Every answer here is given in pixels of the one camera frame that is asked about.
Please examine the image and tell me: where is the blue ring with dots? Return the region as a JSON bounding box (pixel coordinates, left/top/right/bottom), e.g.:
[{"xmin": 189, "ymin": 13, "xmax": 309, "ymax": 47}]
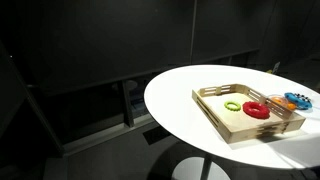
[{"xmin": 284, "ymin": 92, "xmax": 313, "ymax": 111}]

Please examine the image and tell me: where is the black and white ring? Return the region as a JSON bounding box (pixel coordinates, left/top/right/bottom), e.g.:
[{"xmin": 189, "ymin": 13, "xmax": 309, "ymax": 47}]
[{"xmin": 294, "ymin": 93, "xmax": 312, "ymax": 103}]

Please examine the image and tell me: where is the small lime green ring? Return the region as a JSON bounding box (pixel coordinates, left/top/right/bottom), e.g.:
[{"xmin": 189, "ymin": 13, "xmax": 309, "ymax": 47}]
[{"xmin": 223, "ymin": 100, "xmax": 242, "ymax": 112}]

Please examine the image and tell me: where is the slatted wooden tray box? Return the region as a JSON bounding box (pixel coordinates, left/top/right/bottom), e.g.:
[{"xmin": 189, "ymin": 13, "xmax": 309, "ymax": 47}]
[{"xmin": 191, "ymin": 83, "xmax": 307, "ymax": 145}]

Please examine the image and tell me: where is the red ridged ring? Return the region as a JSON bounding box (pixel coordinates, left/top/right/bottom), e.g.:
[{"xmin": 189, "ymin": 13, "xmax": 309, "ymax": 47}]
[{"xmin": 242, "ymin": 101, "xmax": 271, "ymax": 120}]

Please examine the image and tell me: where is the dark low shelf unit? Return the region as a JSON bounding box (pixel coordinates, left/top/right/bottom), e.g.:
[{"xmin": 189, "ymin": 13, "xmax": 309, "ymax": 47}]
[{"xmin": 25, "ymin": 49, "xmax": 261, "ymax": 158}]

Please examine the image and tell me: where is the round white table base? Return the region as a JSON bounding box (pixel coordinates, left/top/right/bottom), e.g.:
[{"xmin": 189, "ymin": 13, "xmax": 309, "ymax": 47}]
[{"xmin": 171, "ymin": 156, "xmax": 232, "ymax": 180}]

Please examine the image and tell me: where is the orange textured ring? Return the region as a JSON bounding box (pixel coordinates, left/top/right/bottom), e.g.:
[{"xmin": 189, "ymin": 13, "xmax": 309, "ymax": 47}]
[{"xmin": 271, "ymin": 96, "xmax": 297, "ymax": 111}]

